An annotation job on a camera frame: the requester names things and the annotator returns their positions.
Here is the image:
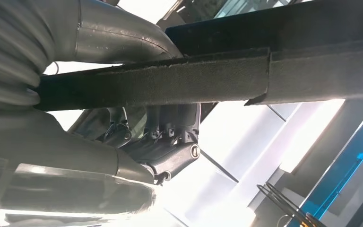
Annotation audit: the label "blue metal shelf rack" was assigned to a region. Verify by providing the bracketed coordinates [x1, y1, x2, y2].
[286, 100, 363, 227]

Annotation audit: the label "black wire loops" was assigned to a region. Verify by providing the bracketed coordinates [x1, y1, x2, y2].
[256, 182, 326, 227]

